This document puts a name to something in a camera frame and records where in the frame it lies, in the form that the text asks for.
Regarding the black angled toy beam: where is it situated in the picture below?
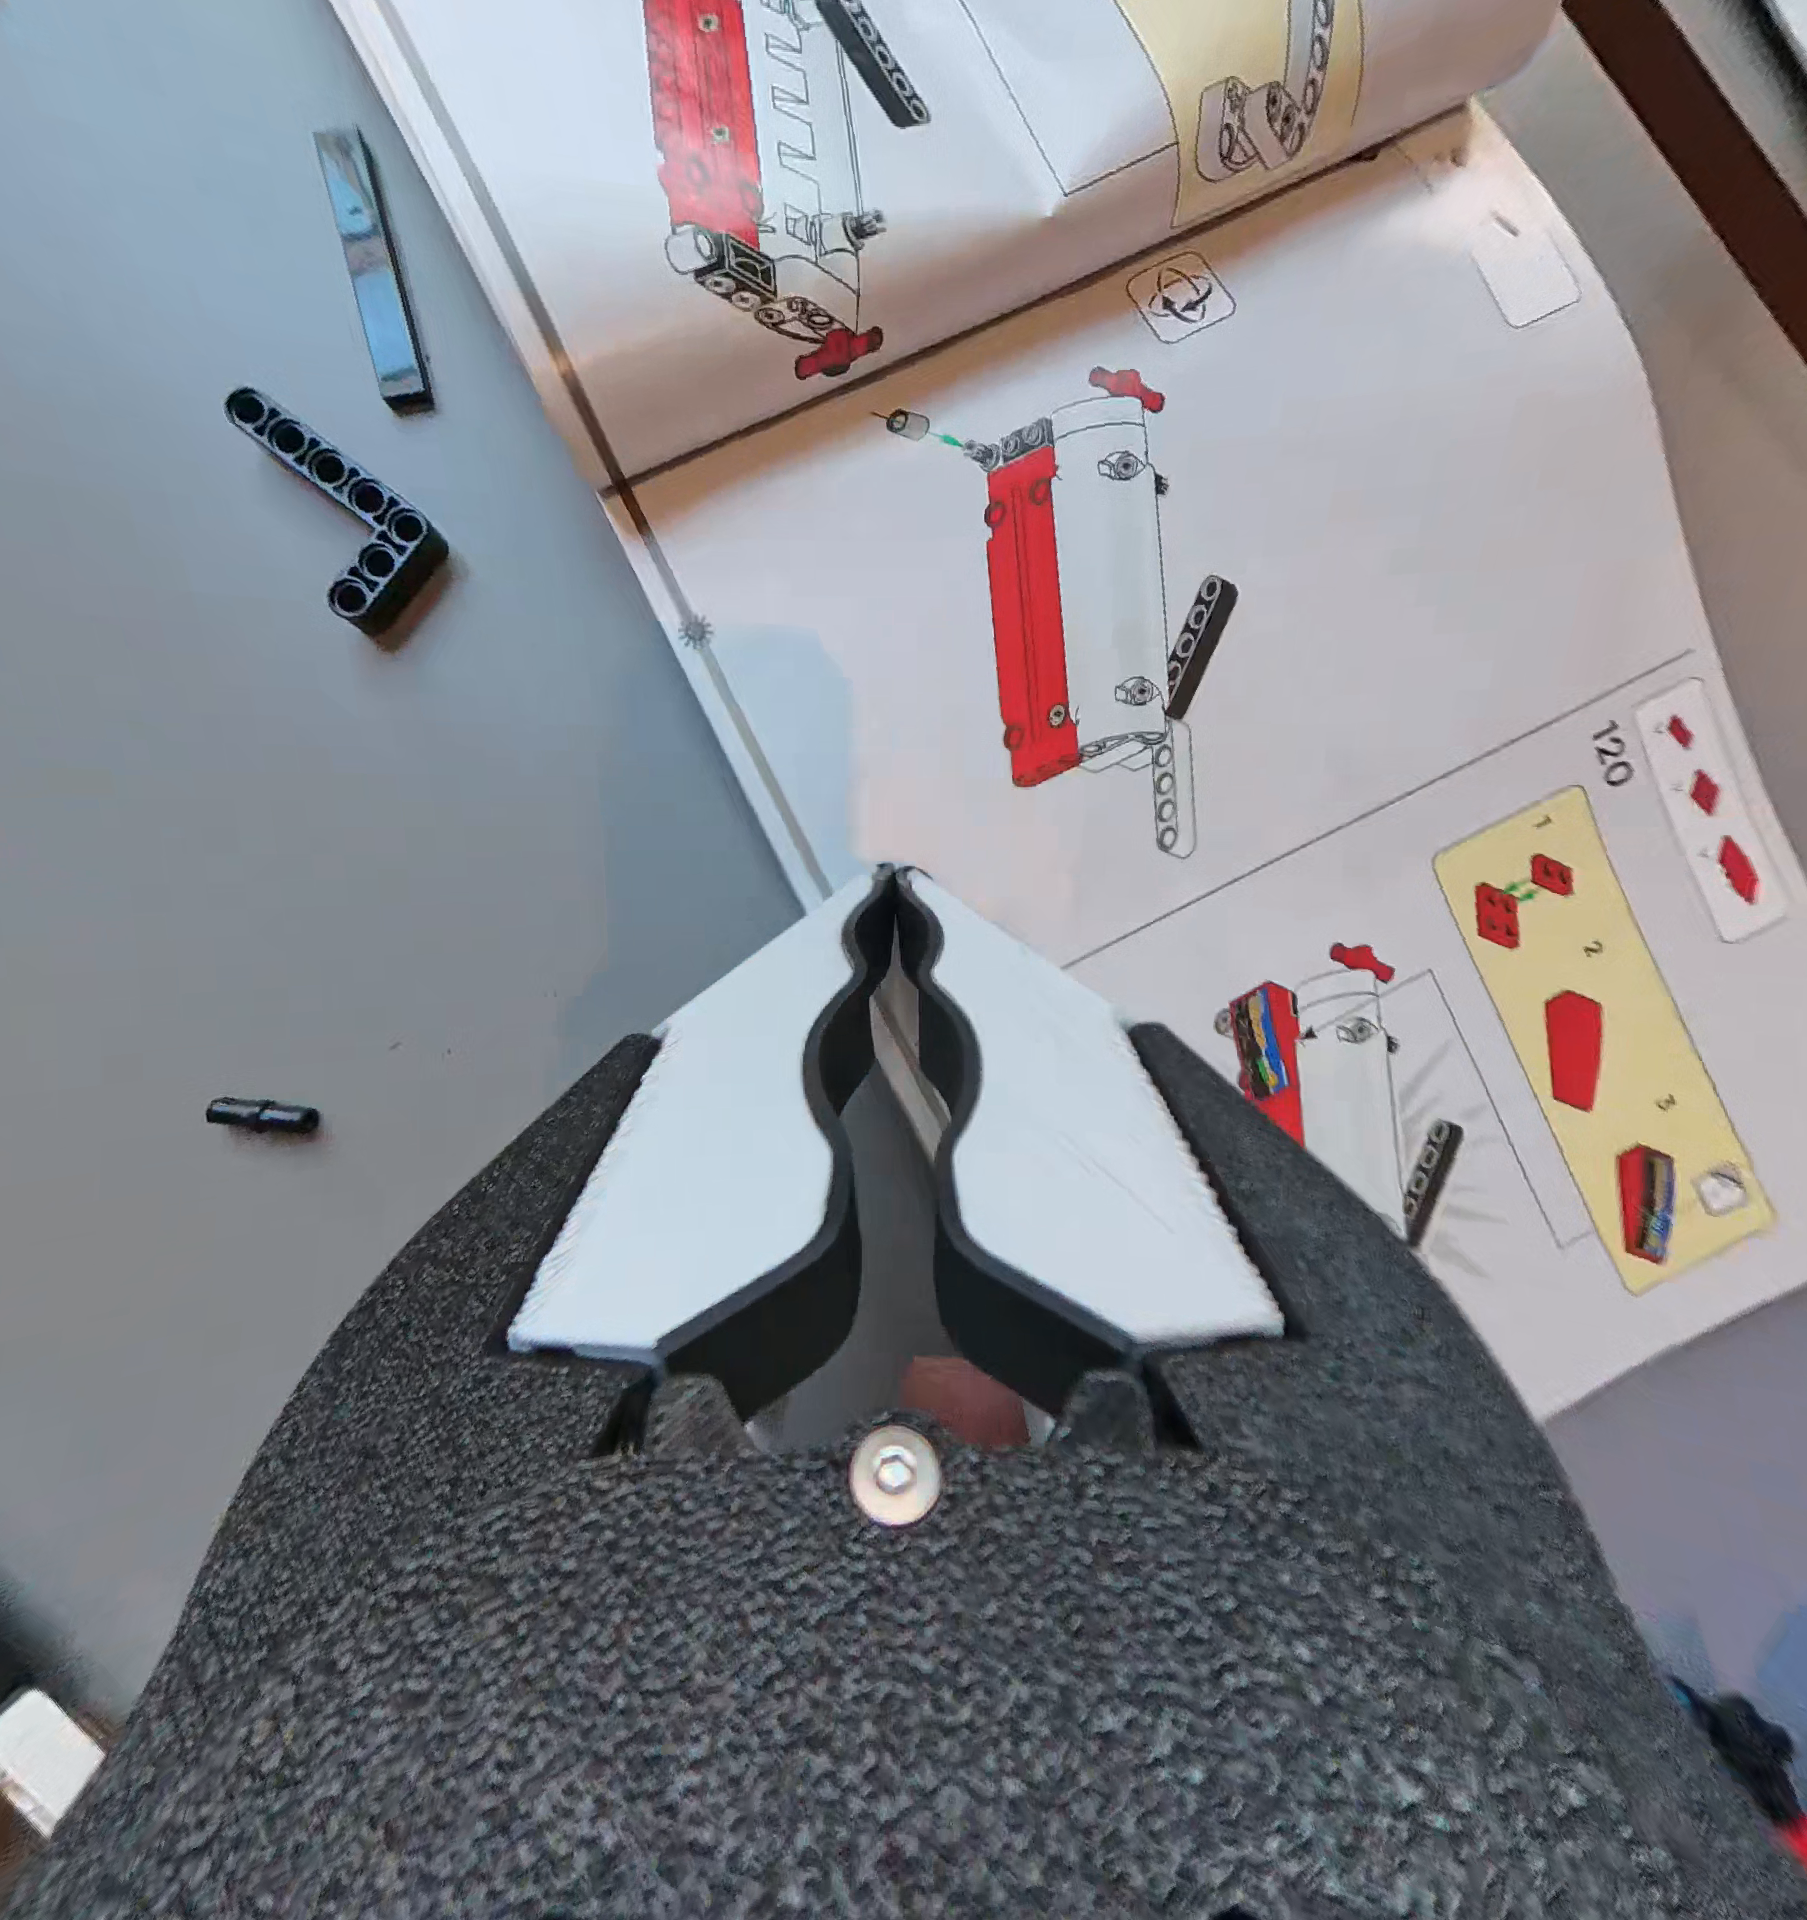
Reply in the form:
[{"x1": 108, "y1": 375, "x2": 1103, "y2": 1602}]
[{"x1": 224, "y1": 385, "x2": 451, "y2": 641}]

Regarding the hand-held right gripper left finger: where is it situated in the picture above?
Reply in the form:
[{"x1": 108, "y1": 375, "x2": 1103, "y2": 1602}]
[{"x1": 505, "y1": 868, "x2": 898, "y2": 1413}]

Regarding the black long flat tile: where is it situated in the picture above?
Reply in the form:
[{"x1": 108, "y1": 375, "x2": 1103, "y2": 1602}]
[{"x1": 311, "y1": 127, "x2": 436, "y2": 419}]

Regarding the grey desk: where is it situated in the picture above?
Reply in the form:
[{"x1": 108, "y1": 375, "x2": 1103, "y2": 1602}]
[{"x1": 0, "y1": 0, "x2": 1807, "y2": 1803}]

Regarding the toy car chassis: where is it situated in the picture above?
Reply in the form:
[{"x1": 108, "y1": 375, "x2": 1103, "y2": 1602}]
[{"x1": 1664, "y1": 1679, "x2": 1807, "y2": 1920}]

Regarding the building instruction booklet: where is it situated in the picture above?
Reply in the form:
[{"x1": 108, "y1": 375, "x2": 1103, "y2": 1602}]
[{"x1": 324, "y1": 0, "x2": 1798, "y2": 1424}]

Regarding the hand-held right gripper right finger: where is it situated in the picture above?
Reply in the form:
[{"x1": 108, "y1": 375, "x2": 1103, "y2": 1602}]
[{"x1": 898, "y1": 872, "x2": 1286, "y2": 1416}]

